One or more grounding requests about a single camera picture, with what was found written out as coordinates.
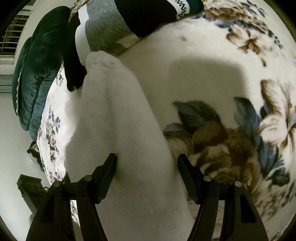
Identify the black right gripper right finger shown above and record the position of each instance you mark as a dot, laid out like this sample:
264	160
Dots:
240	219

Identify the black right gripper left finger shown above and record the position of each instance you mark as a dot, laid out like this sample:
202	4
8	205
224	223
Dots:
54	213

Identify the white knit sweater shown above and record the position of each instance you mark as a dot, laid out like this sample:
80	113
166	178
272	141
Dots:
146	199

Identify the dark small floor stand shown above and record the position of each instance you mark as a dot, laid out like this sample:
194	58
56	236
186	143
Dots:
32	191

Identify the dark green quilted pillow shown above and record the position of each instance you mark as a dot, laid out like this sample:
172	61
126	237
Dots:
37	67

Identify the window blinds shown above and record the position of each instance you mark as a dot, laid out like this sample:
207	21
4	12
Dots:
10	38

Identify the black grey striped folded garment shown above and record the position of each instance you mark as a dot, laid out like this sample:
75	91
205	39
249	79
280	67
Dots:
108	22

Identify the dark green patterned folded sweater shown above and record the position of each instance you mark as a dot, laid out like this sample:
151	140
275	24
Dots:
186	7

